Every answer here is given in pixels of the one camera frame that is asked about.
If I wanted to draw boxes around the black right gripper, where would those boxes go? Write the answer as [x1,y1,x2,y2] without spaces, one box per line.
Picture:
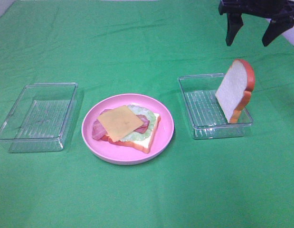
[218,0,294,47]

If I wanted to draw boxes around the toy bread slice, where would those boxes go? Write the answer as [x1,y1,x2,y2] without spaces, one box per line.
[101,112,161,154]
[215,59,256,124]

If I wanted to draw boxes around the toy lettuce leaf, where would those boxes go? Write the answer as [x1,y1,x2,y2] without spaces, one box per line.
[120,104,159,142]

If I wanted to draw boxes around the yellow toy cheese slice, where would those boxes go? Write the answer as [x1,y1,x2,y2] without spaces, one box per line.
[97,105,144,142]

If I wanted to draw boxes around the toy bacon strip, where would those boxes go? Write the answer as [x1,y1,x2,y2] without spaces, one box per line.
[92,114,150,140]
[97,105,149,138]

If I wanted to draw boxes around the right clear plastic container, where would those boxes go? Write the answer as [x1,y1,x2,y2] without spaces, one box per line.
[178,73,253,140]

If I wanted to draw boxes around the clear plastic container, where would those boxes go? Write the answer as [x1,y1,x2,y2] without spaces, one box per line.
[178,73,253,140]
[0,83,78,152]

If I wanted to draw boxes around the green tablecloth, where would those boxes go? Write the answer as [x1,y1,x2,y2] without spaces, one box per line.
[0,0,294,228]

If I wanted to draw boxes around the pink round plate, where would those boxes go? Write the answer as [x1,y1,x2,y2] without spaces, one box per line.
[81,94,174,165]

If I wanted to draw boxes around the left clear plastic container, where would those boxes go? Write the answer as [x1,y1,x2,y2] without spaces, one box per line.
[0,83,78,152]

